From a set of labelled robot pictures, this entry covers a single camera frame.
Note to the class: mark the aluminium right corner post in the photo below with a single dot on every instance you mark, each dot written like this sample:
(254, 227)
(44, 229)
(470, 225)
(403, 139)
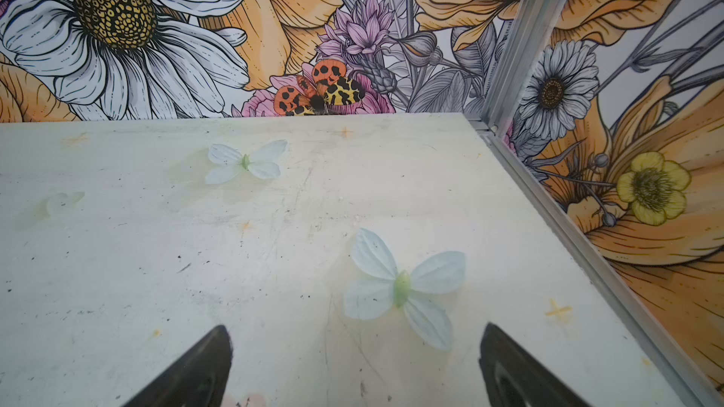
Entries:
(529, 34)

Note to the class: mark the aluminium right table rail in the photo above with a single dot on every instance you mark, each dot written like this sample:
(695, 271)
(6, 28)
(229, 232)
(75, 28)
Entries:
(679, 370)

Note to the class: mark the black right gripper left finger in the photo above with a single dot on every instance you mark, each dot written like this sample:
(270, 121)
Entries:
(197, 378)

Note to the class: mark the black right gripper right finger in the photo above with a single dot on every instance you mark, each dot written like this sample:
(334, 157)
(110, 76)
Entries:
(513, 377)

